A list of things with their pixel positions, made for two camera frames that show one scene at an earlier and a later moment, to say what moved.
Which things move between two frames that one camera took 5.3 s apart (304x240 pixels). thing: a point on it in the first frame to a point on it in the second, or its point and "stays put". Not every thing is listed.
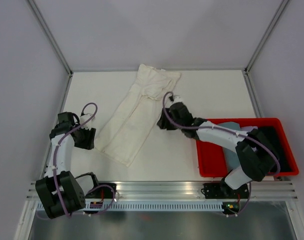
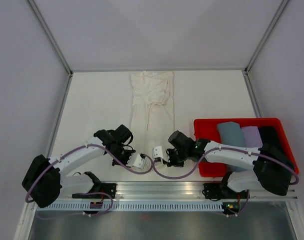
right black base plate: [223, 190] stays put
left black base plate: [103, 192] stays put
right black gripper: [163, 122] to [168, 160]
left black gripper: [89, 143] to [129, 152]
